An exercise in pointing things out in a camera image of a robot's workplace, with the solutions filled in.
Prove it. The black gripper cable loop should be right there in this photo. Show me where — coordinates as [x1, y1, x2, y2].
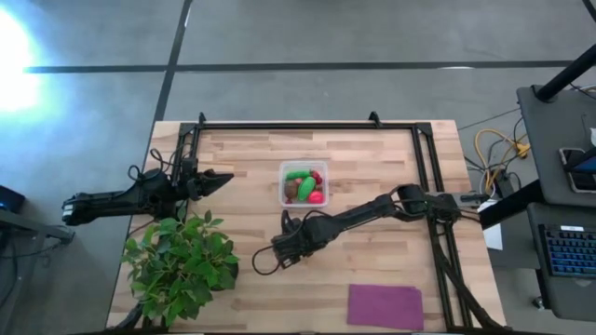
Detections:
[251, 243, 286, 277]

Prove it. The smartphone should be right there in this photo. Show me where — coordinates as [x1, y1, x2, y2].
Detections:
[558, 147, 596, 194]

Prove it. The black stand pole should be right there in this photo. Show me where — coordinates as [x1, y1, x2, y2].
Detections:
[534, 43, 596, 102]

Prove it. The black desk support bar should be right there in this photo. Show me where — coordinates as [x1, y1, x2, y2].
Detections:
[478, 179, 547, 231]

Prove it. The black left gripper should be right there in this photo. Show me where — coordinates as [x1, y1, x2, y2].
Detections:
[184, 169, 235, 203]

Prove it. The backlit keyboard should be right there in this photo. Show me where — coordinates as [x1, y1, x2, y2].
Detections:
[538, 223, 596, 281]

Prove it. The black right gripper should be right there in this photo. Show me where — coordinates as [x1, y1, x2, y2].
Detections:
[270, 209, 315, 269]

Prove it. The yellow cable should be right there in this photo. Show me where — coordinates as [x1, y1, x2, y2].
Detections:
[473, 127, 532, 193]

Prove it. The grey desk top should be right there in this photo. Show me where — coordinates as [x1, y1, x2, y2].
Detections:
[516, 85, 596, 208]

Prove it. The dark blue box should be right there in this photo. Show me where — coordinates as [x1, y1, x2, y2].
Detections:
[0, 184, 27, 216]

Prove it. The green ribbed toy vegetable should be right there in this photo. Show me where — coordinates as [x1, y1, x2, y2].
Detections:
[297, 176, 318, 203]

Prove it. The purple cloth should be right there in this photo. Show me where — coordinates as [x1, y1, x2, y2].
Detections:
[345, 284, 426, 332]

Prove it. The white power adapter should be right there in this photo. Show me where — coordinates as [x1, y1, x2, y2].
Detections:
[478, 198, 505, 252]

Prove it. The clear plastic tupperware container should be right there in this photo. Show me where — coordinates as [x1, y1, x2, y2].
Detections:
[278, 159, 331, 209]

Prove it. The black metal rig frame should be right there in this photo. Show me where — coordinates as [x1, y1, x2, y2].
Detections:
[169, 111, 508, 333]

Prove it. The grey keyboard desk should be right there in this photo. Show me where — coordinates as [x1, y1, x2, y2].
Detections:
[525, 202, 596, 323]

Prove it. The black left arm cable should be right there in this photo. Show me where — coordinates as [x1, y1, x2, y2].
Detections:
[127, 147, 188, 184]

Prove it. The green potted plant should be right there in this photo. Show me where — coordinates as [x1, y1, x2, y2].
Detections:
[119, 206, 241, 328]

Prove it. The grey side table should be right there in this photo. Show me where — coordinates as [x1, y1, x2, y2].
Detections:
[0, 208, 76, 245]

